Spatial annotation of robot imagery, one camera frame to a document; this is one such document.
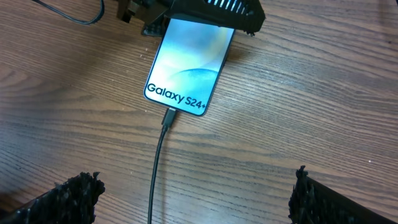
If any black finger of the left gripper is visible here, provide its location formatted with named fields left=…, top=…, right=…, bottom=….
left=167, top=0, right=266, bottom=35

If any Galaxy smartphone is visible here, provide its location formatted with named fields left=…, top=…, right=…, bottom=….
left=144, top=19, right=234, bottom=116

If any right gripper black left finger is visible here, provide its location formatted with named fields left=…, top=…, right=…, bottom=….
left=1, top=172, right=105, bottom=224

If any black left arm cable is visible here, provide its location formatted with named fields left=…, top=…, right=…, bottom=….
left=30, top=0, right=106, bottom=26

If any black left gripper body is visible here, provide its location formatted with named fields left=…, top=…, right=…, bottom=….
left=117, top=0, right=174, bottom=35

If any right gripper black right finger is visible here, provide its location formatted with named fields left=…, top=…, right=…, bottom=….
left=289, top=166, right=397, bottom=224

